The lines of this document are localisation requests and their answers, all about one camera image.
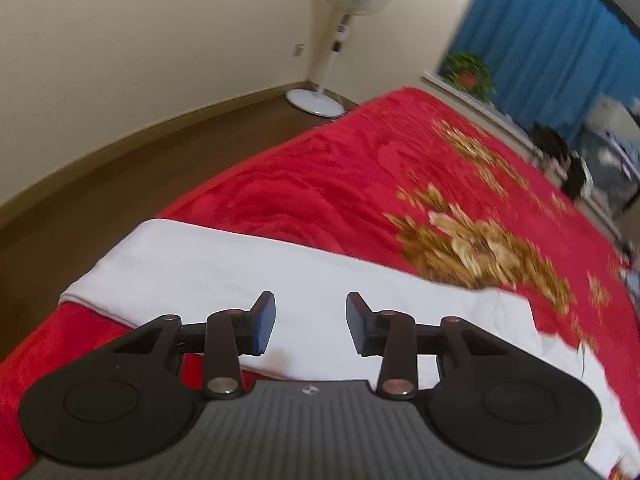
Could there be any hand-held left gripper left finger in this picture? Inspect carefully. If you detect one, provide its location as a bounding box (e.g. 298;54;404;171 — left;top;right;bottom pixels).
108;291;277;401

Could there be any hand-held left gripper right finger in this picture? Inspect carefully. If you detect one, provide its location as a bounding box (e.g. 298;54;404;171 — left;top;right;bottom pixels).
346;291;507;401

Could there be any white small garment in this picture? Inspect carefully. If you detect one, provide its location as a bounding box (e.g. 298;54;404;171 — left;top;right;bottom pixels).
59;218;640;478

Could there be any red floral blanket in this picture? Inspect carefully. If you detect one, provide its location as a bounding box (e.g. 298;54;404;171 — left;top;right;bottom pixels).
0;86;640;480

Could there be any small black container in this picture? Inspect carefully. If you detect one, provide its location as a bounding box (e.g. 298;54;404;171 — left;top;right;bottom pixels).
564;157;589;202

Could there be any black bag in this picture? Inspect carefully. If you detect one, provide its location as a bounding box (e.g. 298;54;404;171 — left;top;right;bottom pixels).
531;124;572;167

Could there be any potted green plant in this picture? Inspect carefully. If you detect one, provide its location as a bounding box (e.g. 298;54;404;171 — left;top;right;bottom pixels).
442;51;497;104

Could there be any white standing fan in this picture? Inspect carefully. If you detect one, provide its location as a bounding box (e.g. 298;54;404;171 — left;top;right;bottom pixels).
286;0;392;119

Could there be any clear plastic storage box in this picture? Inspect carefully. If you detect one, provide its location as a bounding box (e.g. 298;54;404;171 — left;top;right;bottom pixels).
579;95;640;217

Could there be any blue curtain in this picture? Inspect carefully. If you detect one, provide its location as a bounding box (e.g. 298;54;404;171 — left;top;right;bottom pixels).
451;0;640;137

